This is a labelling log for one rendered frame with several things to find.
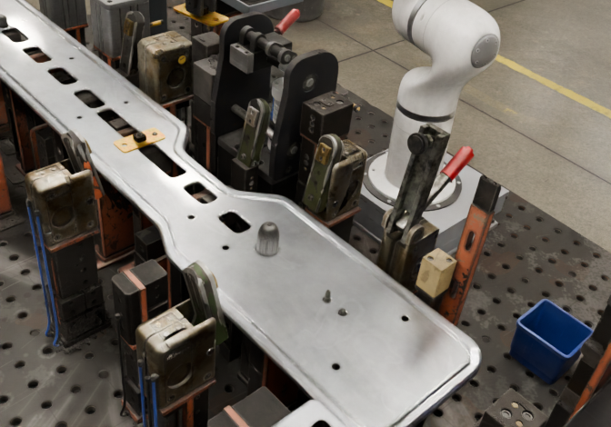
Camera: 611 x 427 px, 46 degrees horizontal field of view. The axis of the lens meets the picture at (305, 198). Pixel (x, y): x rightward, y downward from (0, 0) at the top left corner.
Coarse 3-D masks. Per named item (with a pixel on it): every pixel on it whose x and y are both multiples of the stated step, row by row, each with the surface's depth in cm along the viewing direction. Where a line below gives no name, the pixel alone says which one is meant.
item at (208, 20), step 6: (180, 6) 106; (204, 6) 105; (180, 12) 105; (186, 12) 105; (204, 12) 104; (210, 12) 106; (198, 18) 103; (204, 18) 104; (210, 18) 104; (216, 18) 104; (222, 18) 104; (228, 18) 104; (210, 24) 102; (216, 24) 103
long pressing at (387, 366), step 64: (0, 0) 160; (0, 64) 138; (64, 64) 140; (64, 128) 123; (128, 192) 111; (192, 256) 101; (256, 256) 102; (320, 256) 103; (256, 320) 93; (320, 320) 94; (384, 320) 95; (320, 384) 85; (384, 384) 86; (448, 384) 88
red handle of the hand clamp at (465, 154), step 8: (464, 152) 102; (472, 152) 102; (456, 160) 102; (464, 160) 102; (448, 168) 101; (456, 168) 101; (440, 176) 102; (448, 176) 101; (440, 184) 101; (432, 192) 101; (440, 192) 102; (432, 200) 101; (408, 216) 100; (400, 224) 100
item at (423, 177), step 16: (432, 128) 93; (416, 144) 91; (432, 144) 94; (416, 160) 96; (432, 160) 93; (416, 176) 97; (432, 176) 95; (400, 192) 98; (416, 192) 97; (400, 208) 100; (416, 208) 97
